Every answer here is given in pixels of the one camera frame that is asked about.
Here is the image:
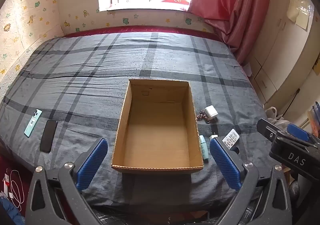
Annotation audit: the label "teal smartphone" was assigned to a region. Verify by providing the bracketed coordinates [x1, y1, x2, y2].
[24, 109, 43, 138]

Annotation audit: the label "dark red mattress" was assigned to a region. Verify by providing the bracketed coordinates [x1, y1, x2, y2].
[62, 25, 220, 40]

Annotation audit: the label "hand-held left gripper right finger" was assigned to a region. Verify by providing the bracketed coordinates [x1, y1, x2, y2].
[209, 137, 293, 225]

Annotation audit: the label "blue cloth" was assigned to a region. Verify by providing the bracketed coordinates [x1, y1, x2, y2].
[0, 196, 20, 225]

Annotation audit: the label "paper notes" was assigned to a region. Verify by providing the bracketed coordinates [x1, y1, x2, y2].
[287, 0, 312, 31]

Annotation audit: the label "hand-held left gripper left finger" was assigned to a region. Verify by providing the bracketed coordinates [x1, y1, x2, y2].
[25, 138, 108, 225]

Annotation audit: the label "cream wardrobe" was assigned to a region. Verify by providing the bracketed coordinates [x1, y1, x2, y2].
[246, 0, 320, 110]

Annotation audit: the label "black smartphone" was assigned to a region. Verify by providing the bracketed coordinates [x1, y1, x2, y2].
[39, 120, 58, 153]

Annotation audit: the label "white remote control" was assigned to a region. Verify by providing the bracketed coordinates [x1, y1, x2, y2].
[221, 128, 240, 150]

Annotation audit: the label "grey plaid bed sheet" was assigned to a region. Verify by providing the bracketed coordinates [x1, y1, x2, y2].
[0, 32, 268, 209]

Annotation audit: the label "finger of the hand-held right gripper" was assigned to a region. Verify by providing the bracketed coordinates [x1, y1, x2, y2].
[257, 118, 283, 142]
[287, 123, 312, 143]

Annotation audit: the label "cardboard box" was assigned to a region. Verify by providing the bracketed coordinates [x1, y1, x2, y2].
[111, 78, 204, 175]

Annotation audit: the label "red cloth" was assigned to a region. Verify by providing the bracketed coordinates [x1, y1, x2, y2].
[0, 155, 33, 215]

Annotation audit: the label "white charging cable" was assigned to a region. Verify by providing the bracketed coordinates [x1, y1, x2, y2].
[5, 168, 25, 209]

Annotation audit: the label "large white charger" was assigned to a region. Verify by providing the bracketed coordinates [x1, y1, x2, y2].
[204, 105, 218, 121]

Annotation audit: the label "teal cosmetic bottle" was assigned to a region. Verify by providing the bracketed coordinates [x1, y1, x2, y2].
[199, 135, 210, 160]

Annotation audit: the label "white plastic bag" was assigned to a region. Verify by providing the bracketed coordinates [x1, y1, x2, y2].
[264, 106, 290, 128]

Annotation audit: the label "small metal keychain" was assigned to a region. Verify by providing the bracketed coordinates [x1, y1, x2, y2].
[197, 112, 210, 124]

